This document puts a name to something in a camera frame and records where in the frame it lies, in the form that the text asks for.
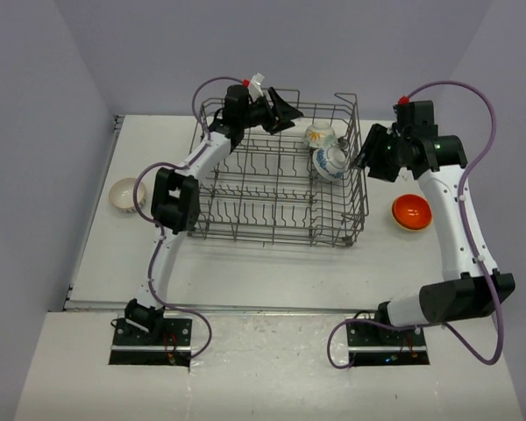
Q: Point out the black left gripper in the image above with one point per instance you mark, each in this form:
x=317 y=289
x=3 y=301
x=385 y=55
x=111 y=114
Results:
x=281 y=110

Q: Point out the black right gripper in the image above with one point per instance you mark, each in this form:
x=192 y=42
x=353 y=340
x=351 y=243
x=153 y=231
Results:
x=371 y=153

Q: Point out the white floral bowl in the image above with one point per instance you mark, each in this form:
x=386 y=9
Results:
x=319 y=134

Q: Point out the white blue flower bowl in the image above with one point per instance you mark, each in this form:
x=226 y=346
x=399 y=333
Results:
x=330 y=162

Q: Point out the orange bowl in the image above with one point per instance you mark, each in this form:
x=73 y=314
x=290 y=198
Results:
x=410 y=200

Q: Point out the grey wire dish rack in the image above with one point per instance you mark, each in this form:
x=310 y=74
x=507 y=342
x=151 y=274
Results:
x=269 y=191

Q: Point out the white blue striped bowl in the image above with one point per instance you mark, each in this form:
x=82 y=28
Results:
x=121 y=195

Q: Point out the yellow checkered bowl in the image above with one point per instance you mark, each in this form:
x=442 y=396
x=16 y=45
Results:
x=412 y=218

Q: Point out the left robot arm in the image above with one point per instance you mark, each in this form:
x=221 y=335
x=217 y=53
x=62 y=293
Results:
x=175 y=206

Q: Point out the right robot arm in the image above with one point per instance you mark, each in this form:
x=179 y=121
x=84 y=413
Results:
x=472 y=282

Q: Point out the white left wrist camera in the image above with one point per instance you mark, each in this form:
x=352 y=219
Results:
x=255 y=86

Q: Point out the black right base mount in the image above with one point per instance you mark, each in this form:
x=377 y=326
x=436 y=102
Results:
x=372 y=346

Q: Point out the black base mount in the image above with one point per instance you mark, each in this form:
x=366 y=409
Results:
x=372 y=346
x=169 y=345

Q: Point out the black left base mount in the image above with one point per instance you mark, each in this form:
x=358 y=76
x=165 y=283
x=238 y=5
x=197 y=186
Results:
x=169 y=345

